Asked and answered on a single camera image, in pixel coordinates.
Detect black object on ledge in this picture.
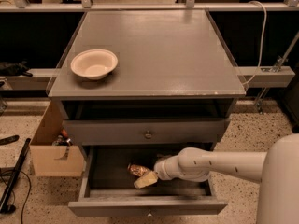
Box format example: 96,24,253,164
0,61,33,77

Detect black pole on floor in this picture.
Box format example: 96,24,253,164
0,138,31,214

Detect items inside cardboard box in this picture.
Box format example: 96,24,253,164
52,129,73,146

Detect orange soda can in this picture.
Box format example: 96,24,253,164
127,163,150,177

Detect cardboard box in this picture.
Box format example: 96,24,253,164
30,102,85,177

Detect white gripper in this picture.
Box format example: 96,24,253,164
134,154,173,189

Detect grey wooden drawer cabinet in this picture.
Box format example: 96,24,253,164
46,8,248,151

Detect black tool on floor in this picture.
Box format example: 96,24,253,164
0,135,20,146

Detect metal rail frame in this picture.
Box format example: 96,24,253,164
0,0,299,12

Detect white cable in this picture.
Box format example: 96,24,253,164
241,0,269,86

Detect open grey middle drawer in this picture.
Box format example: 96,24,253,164
68,144,227,217

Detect black cable on floor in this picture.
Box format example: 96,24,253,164
0,168,33,224

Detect white paper bowl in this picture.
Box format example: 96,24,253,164
70,49,118,80

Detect closed grey top drawer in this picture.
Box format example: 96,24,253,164
63,119,230,146

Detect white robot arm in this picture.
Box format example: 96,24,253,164
128,133,299,224

